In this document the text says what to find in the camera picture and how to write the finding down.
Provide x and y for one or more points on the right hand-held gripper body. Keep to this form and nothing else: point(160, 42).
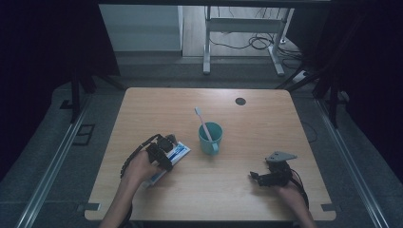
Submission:
point(280, 174)

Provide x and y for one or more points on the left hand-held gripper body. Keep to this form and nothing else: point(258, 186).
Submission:
point(158, 148)

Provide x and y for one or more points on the white and blue toothpaste tube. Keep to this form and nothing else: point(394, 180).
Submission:
point(180, 152)

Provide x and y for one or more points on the pink toothbrush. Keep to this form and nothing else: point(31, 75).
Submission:
point(202, 122)

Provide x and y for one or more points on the teal cup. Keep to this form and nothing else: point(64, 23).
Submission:
point(209, 145)

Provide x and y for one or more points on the person's right hand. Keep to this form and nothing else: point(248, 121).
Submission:
point(293, 196)

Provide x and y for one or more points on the person's left hand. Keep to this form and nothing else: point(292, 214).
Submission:
point(141, 171)

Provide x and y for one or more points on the grey tape strip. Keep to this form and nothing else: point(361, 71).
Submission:
point(328, 207)
point(89, 207)

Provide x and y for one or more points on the dark round table grommet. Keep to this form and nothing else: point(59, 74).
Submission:
point(240, 101)

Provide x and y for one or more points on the black metal stand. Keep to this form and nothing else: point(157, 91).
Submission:
point(75, 101)
point(333, 107)

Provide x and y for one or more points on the white power strip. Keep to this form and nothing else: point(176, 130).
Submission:
point(302, 76)

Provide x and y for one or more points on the dark curtain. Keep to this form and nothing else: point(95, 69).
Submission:
point(41, 47)
point(370, 63)

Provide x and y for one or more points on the metal floor rail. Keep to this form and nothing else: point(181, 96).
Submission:
point(355, 172)
point(51, 172)

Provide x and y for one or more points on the white wall panel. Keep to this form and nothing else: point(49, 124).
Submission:
point(139, 28)

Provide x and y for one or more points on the white metal desk frame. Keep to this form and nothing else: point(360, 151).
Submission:
point(244, 24)

